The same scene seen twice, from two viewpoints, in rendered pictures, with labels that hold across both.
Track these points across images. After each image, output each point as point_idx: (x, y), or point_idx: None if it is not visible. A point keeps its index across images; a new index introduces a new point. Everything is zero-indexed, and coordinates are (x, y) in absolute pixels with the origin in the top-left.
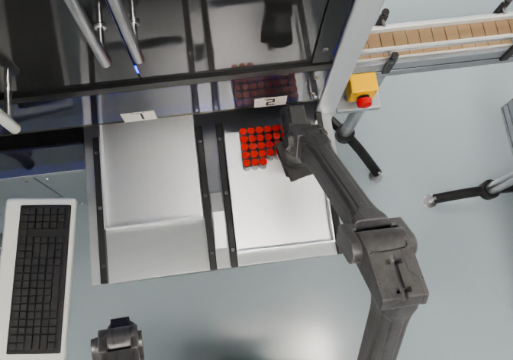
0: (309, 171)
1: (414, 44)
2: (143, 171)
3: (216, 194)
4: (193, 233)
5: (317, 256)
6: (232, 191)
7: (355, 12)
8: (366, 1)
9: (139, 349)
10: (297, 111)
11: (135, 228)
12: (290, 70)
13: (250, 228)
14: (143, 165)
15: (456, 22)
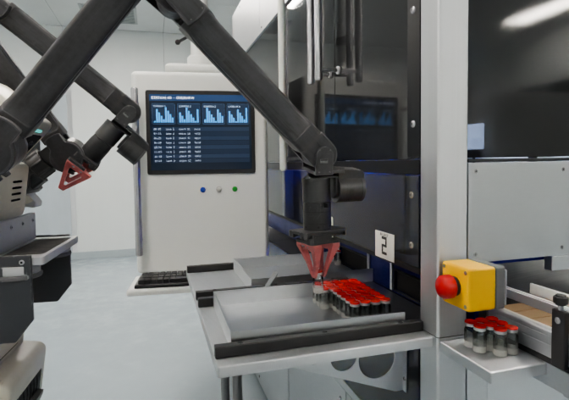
0: (303, 232)
1: None
2: (290, 273)
3: (275, 273)
4: None
5: (210, 344)
6: (285, 299)
7: (422, 41)
8: (426, 21)
9: (123, 108)
10: (350, 168)
11: (236, 275)
12: (393, 165)
13: (244, 308)
14: (295, 273)
15: None
